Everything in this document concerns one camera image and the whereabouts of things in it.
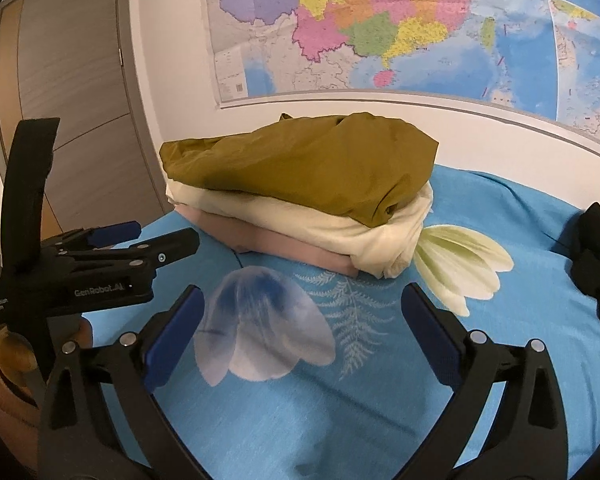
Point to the pink folded garment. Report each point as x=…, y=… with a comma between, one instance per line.
x=270, y=245

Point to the olive green shirt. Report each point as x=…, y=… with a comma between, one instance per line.
x=305, y=165

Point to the cream folded garment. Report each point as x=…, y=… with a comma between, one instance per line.
x=340, y=235

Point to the person's left hand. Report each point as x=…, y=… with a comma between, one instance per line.
x=12, y=352

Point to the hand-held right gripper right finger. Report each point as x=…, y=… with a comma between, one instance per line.
x=432, y=340

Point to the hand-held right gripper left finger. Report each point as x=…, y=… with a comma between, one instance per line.
x=172, y=340

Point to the blue floral bedsheet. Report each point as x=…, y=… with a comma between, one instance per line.
x=380, y=410

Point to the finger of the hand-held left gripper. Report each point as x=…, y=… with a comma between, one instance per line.
x=117, y=232
x=172, y=247

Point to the person's left forearm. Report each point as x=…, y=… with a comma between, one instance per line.
x=5, y=410

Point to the colourful wall map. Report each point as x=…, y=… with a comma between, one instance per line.
x=405, y=25

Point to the grey door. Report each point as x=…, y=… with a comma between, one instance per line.
x=80, y=110

